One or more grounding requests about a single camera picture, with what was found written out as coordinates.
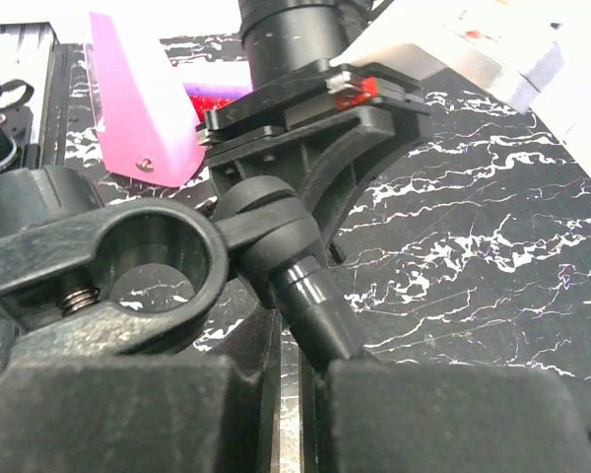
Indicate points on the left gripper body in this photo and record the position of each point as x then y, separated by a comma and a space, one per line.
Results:
289, 46

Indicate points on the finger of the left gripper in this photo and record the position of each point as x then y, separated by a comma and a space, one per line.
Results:
327, 157

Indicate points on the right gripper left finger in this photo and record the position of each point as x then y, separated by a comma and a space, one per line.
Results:
190, 412

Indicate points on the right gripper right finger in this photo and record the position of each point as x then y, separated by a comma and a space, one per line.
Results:
379, 417

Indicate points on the red glitter microphone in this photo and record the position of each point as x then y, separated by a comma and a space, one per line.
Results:
202, 104

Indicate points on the purple microphone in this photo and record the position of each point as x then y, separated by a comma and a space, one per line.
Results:
219, 91

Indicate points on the black tripod stand pink mic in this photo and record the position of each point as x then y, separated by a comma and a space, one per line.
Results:
62, 251

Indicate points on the pink metronome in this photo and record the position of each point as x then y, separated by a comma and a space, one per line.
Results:
146, 121

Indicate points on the black marble mat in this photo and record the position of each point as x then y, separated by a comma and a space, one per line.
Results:
476, 248

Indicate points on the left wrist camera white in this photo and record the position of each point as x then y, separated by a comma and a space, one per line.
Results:
529, 55

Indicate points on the aluminium frame rail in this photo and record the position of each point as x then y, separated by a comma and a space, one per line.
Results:
26, 52

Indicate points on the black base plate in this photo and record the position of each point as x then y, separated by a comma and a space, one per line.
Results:
5, 128

